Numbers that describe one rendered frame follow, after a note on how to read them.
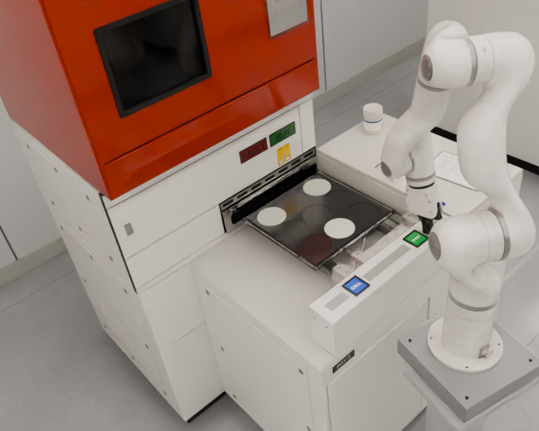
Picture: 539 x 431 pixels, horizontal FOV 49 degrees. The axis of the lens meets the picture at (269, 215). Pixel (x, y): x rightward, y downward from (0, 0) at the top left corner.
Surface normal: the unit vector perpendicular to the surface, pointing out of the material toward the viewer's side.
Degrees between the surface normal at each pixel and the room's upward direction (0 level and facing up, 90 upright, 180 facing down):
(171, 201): 90
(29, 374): 0
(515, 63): 72
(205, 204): 90
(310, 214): 0
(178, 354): 90
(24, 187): 90
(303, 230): 0
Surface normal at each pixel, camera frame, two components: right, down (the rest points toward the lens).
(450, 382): -0.07, -0.79
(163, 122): 0.65, 0.42
